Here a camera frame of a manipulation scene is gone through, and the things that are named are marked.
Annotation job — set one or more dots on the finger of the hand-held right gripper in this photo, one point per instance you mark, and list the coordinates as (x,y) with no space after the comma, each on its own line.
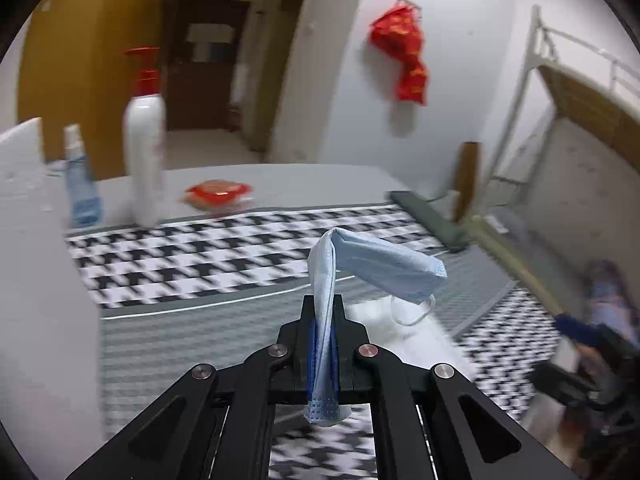
(575,327)

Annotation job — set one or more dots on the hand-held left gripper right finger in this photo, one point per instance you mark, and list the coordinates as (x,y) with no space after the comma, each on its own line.
(350,360)

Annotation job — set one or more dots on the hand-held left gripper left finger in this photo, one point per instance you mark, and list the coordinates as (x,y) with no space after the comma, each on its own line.
(300,355)

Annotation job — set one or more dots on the blue face mask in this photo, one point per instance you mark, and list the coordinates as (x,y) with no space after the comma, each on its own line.
(380,265)

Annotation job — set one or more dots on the white foam box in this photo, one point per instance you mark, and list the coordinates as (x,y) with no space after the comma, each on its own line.
(40,285)

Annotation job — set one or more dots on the blue-purple cloth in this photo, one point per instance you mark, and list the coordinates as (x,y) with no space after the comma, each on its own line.
(607,290)

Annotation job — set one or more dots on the light wooden stick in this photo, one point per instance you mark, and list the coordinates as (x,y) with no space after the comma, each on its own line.
(515,260)

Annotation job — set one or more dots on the houndstooth table cloth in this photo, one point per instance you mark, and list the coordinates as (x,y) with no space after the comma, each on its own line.
(200,260)

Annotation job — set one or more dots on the grey-green long pad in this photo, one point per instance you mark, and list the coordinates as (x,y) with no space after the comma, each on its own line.
(430,217)

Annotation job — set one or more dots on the red snack packet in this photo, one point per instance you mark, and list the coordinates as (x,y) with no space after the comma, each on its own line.
(217,194)

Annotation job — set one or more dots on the wooden boards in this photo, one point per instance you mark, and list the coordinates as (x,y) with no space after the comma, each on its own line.
(467,180)

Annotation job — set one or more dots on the white metal bunk bed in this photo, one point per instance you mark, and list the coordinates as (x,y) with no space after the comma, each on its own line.
(575,110)

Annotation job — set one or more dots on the white pump bottle red cap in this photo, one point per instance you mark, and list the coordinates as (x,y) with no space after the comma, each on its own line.
(145,160)

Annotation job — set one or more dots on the small clear spray bottle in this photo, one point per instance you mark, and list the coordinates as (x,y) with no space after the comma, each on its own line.
(82,190)

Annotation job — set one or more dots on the dark brown entrance door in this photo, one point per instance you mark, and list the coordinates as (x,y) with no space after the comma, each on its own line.
(205,90)

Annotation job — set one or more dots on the brown side door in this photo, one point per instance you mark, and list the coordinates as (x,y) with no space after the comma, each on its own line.
(280,70)

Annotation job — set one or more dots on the blue and white paper notice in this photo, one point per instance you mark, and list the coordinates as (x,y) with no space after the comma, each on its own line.
(212,52)

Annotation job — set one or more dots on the red plastic bag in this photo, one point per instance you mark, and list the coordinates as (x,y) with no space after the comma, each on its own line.
(402,45)

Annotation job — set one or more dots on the wooden wardrobe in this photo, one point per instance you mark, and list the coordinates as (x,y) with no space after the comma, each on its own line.
(90,60)

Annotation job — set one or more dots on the wall hook rack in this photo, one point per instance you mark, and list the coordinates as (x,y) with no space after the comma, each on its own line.
(407,2)

